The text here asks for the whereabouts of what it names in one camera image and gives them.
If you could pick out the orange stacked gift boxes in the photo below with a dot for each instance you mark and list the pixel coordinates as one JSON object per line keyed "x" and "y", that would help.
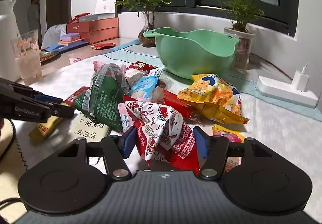
{"x": 93, "y": 28}

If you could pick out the green snack bag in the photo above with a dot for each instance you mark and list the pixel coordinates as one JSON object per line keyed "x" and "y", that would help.
{"x": 100, "y": 102}

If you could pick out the red white patterned snack bag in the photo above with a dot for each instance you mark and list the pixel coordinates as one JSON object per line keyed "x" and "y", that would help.
{"x": 163, "y": 135}

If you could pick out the white open box lid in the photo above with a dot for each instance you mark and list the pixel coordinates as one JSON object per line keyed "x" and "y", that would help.
{"x": 105, "y": 6}

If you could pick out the green plastic bowl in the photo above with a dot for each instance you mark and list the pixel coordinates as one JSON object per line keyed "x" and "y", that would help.
{"x": 196, "y": 52}

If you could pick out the yellow chips bag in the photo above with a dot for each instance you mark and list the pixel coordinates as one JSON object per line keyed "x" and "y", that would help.
{"x": 215, "y": 99}

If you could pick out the yellow snack bar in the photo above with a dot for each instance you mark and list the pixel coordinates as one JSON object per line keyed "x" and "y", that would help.
{"x": 44, "y": 130}

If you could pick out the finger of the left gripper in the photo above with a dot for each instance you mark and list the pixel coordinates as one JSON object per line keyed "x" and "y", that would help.
{"x": 47, "y": 98}
{"x": 59, "y": 110}

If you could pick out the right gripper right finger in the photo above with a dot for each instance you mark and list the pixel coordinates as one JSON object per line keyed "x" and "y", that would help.
{"x": 214, "y": 151}

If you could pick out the white appliance jug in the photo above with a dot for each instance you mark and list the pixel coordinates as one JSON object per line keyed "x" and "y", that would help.
{"x": 8, "y": 31}

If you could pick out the pink card on table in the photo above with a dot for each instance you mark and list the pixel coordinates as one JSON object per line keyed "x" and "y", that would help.
{"x": 74, "y": 60}

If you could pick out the red packet on table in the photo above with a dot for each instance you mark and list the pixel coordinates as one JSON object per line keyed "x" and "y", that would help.
{"x": 102, "y": 46}

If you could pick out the purple small box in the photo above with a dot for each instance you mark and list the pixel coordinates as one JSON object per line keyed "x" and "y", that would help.
{"x": 70, "y": 37}

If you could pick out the small plant in white pot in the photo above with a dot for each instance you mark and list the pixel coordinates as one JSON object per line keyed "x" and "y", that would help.
{"x": 240, "y": 13}

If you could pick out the white power strip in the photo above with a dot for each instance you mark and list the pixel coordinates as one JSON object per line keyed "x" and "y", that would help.
{"x": 284, "y": 91}

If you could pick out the printed plastic cup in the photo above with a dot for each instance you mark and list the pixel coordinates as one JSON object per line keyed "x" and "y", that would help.
{"x": 27, "y": 56}

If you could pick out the blue white snack packet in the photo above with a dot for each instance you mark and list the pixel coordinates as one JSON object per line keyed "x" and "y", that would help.
{"x": 143, "y": 90}

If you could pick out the white charger with cable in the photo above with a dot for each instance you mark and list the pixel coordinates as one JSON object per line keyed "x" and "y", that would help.
{"x": 300, "y": 79}

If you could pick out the person's left hand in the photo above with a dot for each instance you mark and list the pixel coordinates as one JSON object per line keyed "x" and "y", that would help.
{"x": 1, "y": 123}

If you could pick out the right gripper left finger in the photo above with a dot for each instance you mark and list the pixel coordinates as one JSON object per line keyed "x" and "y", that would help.
{"x": 115, "y": 150}

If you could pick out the long red snack bar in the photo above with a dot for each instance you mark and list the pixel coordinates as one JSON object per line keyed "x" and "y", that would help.
{"x": 165, "y": 101}

